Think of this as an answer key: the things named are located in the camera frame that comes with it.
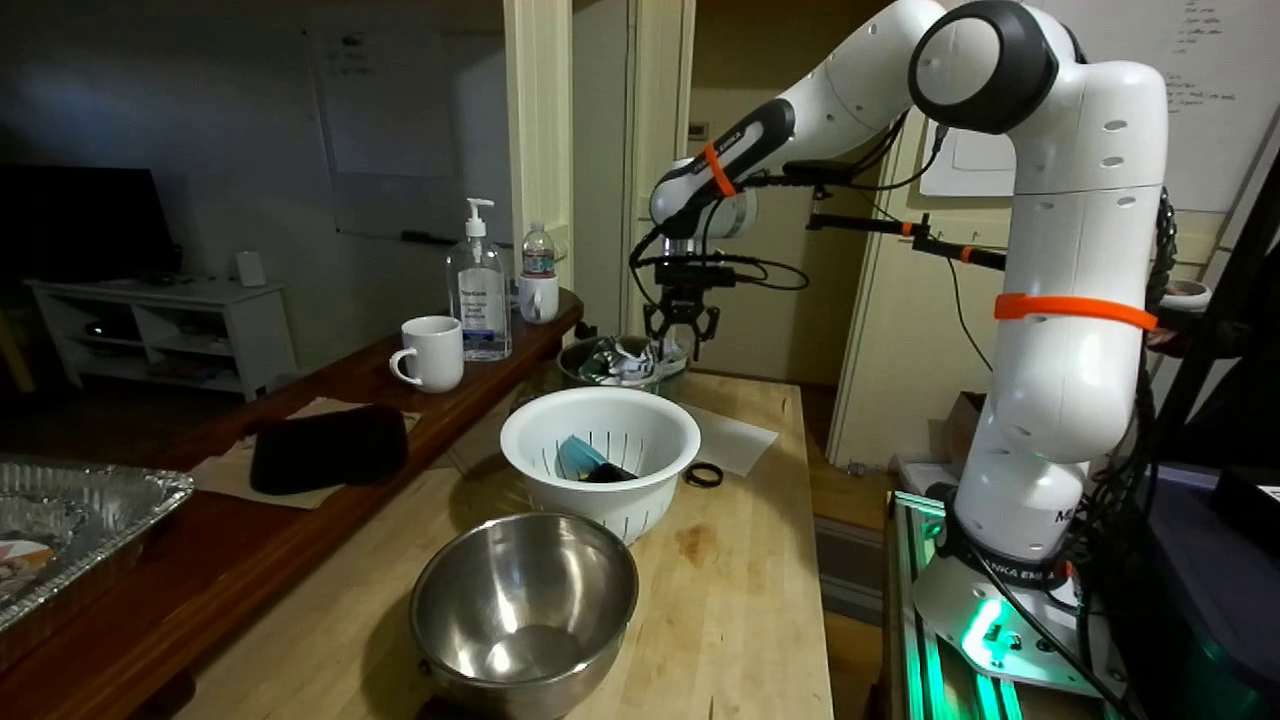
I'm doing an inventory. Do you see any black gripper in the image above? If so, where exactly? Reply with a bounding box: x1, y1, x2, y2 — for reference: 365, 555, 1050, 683
641, 280, 727, 351

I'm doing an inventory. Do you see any silver metal bowl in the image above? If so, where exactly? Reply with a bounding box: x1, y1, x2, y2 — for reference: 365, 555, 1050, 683
408, 507, 643, 720
551, 330, 692, 404

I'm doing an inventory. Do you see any white paper sheet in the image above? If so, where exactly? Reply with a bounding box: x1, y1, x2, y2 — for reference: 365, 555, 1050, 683
683, 398, 783, 479

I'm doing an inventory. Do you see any clear plastic water bottle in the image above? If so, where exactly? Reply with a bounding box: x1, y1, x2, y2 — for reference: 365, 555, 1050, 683
517, 219, 564, 329

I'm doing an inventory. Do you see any small blue object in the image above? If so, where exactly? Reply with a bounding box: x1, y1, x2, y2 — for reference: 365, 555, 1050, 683
551, 432, 609, 485

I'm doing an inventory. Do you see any white plastic colander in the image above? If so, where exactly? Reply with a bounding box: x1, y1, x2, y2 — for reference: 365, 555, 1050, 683
498, 382, 705, 548

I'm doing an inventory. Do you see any clear sanitizer pump bottle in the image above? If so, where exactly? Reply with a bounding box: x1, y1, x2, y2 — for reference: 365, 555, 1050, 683
445, 195, 517, 362

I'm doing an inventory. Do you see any white ceramic mug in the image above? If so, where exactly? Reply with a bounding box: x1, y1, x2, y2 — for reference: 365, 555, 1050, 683
388, 312, 467, 397

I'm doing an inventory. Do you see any black fabric pouch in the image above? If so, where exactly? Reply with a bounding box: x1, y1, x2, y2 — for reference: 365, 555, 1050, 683
250, 404, 411, 500

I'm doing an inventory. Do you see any tan paper sheet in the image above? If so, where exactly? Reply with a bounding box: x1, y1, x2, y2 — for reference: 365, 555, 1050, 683
187, 393, 424, 511

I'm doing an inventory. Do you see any white TV stand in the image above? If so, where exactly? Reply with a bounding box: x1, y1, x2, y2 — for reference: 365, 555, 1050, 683
23, 277, 302, 398

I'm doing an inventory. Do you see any dark wooden counter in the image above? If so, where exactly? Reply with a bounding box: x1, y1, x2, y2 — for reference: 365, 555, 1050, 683
0, 290, 591, 720

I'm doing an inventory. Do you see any black television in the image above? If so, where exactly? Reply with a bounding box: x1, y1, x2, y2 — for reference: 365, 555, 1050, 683
0, 160, 183, 286

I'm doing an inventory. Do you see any aluminium foil tray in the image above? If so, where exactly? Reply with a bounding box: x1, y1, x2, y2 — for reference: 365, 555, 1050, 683
0, 453, 200, 637

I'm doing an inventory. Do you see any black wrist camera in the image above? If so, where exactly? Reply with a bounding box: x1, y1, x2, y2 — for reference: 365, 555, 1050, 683
652, 254, 740, 290

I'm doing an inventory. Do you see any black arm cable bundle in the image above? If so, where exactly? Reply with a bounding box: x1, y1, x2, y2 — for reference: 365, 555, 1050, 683
625, 123, 954, 312

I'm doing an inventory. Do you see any orange strap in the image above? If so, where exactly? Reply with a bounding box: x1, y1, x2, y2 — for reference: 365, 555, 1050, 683
991, 286, 1163, 335
700, 141, 745, 204

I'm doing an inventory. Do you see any black stereo camera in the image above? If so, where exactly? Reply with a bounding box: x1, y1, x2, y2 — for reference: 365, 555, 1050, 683
779, 154, 865, 187

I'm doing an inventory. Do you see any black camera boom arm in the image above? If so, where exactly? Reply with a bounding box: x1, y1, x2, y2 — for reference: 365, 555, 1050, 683
808, 209, 1013, 270

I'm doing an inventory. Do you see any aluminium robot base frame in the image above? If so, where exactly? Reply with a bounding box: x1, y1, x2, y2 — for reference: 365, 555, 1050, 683
884, 485, 1138, 720

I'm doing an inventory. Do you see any white wall board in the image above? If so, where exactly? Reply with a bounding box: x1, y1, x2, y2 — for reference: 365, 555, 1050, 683
918, 0, 1280, 214

